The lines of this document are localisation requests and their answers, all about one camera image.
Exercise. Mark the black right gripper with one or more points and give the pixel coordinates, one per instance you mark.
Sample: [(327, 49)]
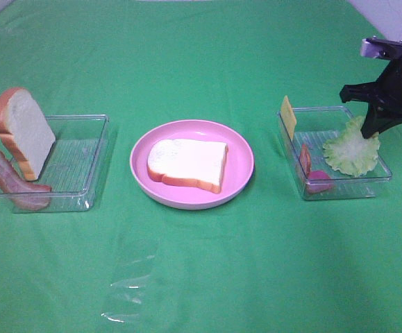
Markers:
[(384, 96)]

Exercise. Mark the green lettuce leaf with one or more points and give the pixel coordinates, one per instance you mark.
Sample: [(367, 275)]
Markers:
[(349, 152)]

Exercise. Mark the bacon strip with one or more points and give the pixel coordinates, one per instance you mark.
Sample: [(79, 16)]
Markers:
[(11, 182), (315, 181)]

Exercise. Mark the bread slice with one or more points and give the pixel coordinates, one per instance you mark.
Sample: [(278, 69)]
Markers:
[(188, 163), (24, 131)]

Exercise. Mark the right clear plastic tray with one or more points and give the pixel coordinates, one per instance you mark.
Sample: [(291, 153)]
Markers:
[(314, 126)]

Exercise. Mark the clear plastic tray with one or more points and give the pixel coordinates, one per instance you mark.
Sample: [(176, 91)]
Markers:
[(314, 126), (75, 169)]

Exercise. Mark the yellow cheese slice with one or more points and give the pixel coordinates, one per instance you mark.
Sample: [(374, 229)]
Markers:
[(288, 117)]

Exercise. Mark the pink round plate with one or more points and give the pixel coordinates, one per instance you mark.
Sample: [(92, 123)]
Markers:
[(238, 168)]

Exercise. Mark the clear tape patch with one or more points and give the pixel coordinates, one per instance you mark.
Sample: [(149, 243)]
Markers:
[(122, 307)]

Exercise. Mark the left clear plastic tray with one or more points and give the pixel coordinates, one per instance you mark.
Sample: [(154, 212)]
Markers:
[(75, 169)]

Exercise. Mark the leaning bread slice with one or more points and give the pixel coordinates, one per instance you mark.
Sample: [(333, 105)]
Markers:
[(24, 131)]

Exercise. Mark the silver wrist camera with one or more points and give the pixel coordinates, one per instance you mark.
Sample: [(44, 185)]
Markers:
[(373, 47)]

